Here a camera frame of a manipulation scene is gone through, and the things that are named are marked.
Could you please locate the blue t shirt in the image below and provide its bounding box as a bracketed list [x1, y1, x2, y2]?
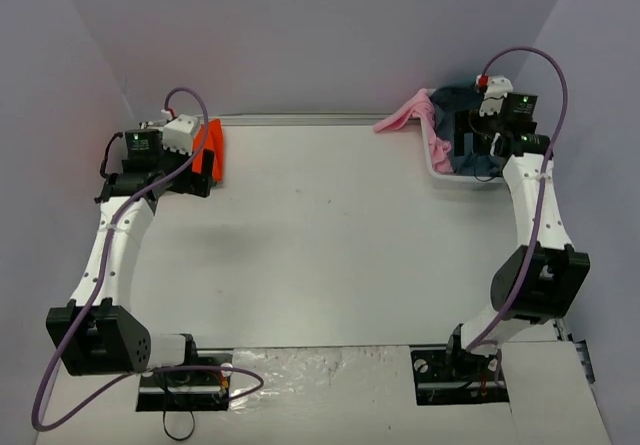
[430, 78, 503, 182]

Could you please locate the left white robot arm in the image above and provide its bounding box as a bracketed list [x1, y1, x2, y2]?
[46, 118, 224, 383]

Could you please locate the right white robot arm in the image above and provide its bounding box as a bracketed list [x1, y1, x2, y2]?
[443, 92, 591, 378]

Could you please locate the orange folded t shirt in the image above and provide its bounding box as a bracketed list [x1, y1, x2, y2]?
[191, 119, 225, 183]

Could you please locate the white plastic basket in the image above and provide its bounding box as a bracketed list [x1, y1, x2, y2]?
[423, 88, 505, 191]

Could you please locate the pink t shirt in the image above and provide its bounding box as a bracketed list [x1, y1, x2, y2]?
[373, 88, 454, 174]

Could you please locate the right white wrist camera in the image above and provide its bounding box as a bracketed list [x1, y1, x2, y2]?
[475, 74, 513, 117]

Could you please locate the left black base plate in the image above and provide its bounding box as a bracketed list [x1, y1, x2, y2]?
[136, 370, 230, 412]

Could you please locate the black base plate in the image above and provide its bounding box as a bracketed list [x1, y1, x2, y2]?
[136, 370, 230, 412]
[410, 345, 509, 407]

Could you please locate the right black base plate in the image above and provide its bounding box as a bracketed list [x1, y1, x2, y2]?
[410, 345, 509, 407]

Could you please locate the thin black cable loop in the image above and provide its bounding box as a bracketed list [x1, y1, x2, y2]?
[162, 407, 196, 440]

